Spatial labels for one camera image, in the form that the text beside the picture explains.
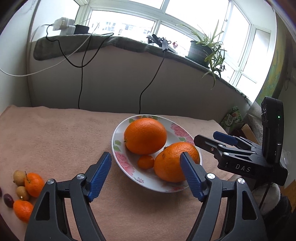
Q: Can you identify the green snack bag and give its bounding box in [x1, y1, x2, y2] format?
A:
[221, 106, 243, 134]

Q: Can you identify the small mandarin with stem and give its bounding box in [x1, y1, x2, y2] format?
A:
[24, 172, 45, 198]

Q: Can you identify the black looped cable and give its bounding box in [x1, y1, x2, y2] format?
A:
[46, 24, 114, 110]

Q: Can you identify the green spider plant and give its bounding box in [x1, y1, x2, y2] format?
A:
[177, 19, 227, 90]

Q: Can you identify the grey windowsill cloth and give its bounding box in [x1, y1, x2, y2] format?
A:
[33, 33, 253, 105]

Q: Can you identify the dark plant pot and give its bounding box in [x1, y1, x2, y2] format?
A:
[187, 40, 212, 62]

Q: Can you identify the small orange kumquat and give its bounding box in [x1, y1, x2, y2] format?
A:
[137, 155, 154, 169]

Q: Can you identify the pink towel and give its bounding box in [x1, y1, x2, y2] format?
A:
[0, 105, 232, 241]

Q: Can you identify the large smooth orange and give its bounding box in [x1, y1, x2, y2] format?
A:
[124, 118, 167, 155]

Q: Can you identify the black cable with inline control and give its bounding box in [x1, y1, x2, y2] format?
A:
[138, 41, 170, 115]

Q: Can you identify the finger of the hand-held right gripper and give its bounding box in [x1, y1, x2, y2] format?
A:
[213, 131, 262, 149]
[194, 135, 232, 160]

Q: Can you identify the cardboard box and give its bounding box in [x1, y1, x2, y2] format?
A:
[240, 123, 260, 144]

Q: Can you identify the floral white plate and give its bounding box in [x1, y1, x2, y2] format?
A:
[112, 114, 203, 193]

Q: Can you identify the person's right forearm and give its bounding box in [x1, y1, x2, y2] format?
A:
[251, 182, 293, 241]

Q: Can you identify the white cable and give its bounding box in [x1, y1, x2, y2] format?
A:
[0, 23, 93, 77]

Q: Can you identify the white power adapter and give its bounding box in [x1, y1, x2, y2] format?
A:
[53, 17, 75, 31]
[60, 25, 76, 35]

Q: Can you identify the white window frame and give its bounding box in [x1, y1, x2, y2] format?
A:
[74, 0, 271, 100]

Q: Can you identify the brown longan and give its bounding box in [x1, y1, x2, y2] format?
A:
[16, 186, 30, 202]
[13, 170, 26, 186]

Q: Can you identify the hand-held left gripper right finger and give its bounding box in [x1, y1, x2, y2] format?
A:
[180, 152, 269, 241]

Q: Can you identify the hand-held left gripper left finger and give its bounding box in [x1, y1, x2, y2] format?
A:
[24, 152, 112, 241]

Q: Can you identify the wall map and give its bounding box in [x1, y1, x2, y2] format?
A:
[261, 14, 296, 98]

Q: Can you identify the black power adapter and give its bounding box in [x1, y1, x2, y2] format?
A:
[74, 24, 90, 35]

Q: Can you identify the black and white device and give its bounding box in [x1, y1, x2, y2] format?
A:
[147, 33, 179, 54]

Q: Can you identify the large rough-skinned orange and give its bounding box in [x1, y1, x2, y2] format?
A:
[154, 142, 201, 183]

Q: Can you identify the white lace cloth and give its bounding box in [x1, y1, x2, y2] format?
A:
[245, 101, 264, 142]

